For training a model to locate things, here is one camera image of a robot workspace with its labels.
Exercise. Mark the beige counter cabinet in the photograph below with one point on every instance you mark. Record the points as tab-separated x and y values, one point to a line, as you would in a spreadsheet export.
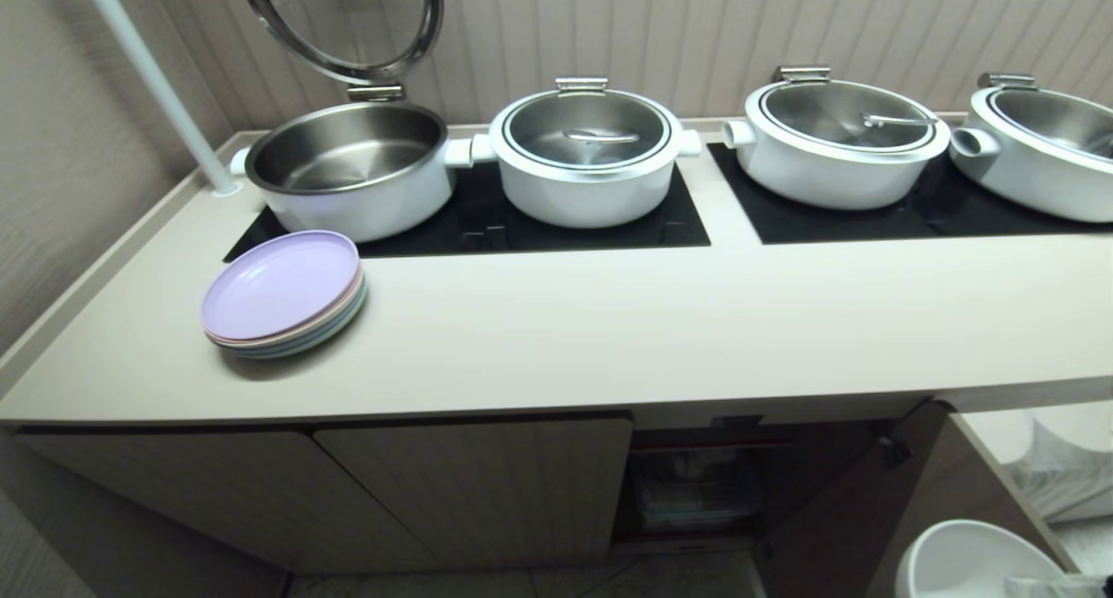
609	328

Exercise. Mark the beige wooden cabinet door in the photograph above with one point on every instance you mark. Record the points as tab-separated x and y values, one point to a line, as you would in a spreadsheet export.
217	502
487	494

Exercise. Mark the open beige cabinet door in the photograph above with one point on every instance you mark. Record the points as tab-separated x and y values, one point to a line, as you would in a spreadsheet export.
852	511

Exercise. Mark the black glass cooktop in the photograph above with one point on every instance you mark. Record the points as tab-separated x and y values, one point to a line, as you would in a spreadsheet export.
904	220
487	229

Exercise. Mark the green plastic plate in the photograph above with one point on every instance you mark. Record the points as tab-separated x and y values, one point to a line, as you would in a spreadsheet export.
358	302

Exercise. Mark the pink plastic plate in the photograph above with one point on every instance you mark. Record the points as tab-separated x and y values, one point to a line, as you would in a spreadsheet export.
354	292

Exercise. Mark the blue plastic plate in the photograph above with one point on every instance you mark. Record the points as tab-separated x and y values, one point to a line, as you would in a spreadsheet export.
355	316

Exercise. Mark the white pot with steel insert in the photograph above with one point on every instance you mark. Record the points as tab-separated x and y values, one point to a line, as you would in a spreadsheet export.
365	194

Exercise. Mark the purple plastic plate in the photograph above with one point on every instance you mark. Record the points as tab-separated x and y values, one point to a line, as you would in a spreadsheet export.
278	285

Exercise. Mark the open round glass lid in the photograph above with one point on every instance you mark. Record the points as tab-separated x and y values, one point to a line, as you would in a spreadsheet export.
424	40

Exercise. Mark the white slanted pole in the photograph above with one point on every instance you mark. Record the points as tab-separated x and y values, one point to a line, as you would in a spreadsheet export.
148	68

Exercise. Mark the white round bin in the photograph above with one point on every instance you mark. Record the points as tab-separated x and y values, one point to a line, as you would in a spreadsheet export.
965	563

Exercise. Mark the white plastic bag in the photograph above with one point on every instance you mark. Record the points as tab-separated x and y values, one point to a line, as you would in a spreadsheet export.
1061	476

